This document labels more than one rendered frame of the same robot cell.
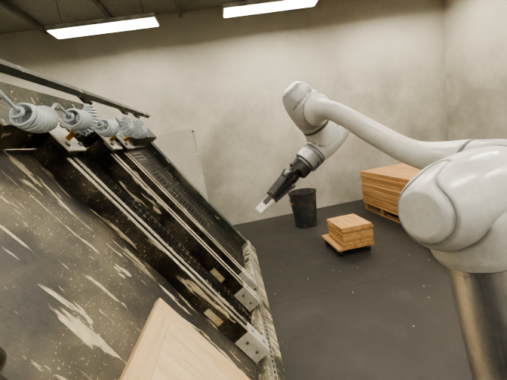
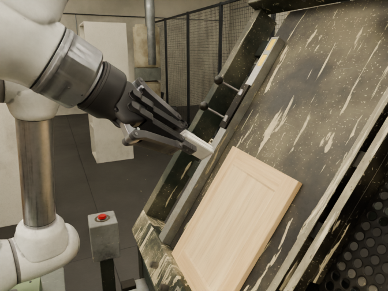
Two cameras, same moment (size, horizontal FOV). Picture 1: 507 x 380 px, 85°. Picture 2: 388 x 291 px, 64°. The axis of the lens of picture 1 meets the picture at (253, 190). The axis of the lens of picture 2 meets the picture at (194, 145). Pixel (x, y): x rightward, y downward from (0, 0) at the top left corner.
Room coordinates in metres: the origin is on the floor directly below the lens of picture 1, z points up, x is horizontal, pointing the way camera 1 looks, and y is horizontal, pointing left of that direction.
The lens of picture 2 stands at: (1.43, -0.20, 1.65)
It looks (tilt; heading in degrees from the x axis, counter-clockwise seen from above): 17 degrees down; 161
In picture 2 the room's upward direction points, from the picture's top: straight up
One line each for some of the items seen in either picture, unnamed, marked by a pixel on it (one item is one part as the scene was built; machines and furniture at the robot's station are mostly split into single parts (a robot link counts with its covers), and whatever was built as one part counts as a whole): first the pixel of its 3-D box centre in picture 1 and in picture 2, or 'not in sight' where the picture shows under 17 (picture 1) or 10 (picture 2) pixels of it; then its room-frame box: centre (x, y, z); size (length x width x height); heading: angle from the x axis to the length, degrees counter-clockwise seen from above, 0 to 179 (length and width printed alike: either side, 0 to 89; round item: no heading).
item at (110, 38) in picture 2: not in sight; (107, 93); (-3.65, 0.12, 1.03); 0.60 x 0.58 x 2.05; 5
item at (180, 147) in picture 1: (188, 193); not in sight; (4.60, 1.10, 1.03); 0.60 x 0.58 x 2.05; 5
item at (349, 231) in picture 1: (345, 234); not in sight; (3.71, -1.19, 0.20); 0.61 x 0.51 x 0.40; 5
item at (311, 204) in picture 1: (303, 207); not in sight; (4.99, -0.87, 0.33); 0.54 x 0.54 x 0.65
